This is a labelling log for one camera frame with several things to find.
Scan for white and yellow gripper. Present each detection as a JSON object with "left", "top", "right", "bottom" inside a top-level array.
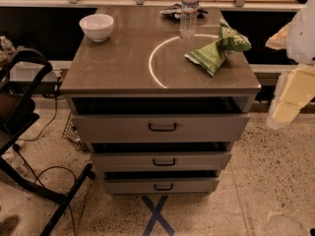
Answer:
[{"left": 267, "top": 64, "right": 315, "bottom": 130}]

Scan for green jalapeno chip bag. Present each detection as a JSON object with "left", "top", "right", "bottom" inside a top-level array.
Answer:
[{"left": 184, "top": 19, "right": 252, "bottom": 77}]

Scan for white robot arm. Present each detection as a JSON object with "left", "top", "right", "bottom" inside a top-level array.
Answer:
[{"left": 266, "top": 0, "right": 315, "bottom": 130}]

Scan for white ceramic bowl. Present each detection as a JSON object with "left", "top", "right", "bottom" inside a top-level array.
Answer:
[{"left": 79, "top": 14, "right": 114, "bottom": 42}]

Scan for middle grey drawer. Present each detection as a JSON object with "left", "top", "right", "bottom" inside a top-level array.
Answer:
[{"left": 92, "top": 151, "right": 231, "bottom": 172}]

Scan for grey drawer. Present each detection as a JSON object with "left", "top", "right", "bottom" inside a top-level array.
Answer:
[
  {"left": 92, "top": 151, "right": 231, "bottom": 172},
  {"left": 72, "top": 114, "right": 249, "bottom": 144},
  {"left": 103, "top": 177, "right": 219, "bottom": 195}
]

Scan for top grey drawer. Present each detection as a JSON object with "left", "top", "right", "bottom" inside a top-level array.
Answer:
[{"left": 72, "top": 114, "right": 249, "bottom": 144}]

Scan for clear plastic water bottle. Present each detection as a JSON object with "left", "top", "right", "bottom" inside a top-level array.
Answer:
[{"left": 180, "top": 0, "right": 199, "bottom": 38}]

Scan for bottom grey drawer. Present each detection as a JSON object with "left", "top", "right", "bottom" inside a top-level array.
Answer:
[{"left": 103, "top": 177, "right": 219, "bottom": 195}]

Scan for dark crumpled snack wrapper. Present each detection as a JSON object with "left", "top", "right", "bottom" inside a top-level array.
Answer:
[{"left": 159, "top": 3, "right": 208, "bottom": 20}]

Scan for grey drawer cabinet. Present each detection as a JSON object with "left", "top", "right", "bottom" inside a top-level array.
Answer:
[{"left": 61, "top": 6, "right": 261, "bottom": 182}]

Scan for wire mesh basket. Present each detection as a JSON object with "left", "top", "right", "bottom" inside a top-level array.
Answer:
[{"left": 62, "top": 114, "right": 89, "bottom": 152}]

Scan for black folding chair frame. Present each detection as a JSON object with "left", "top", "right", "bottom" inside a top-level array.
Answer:
[{"left": 0, "top": 46, "right": 95, "bottom": 236}]

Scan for black floor cable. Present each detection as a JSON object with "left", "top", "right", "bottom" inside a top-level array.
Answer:
[{"left": 12, "top": 82, "right": 78, "bottom": 236}]

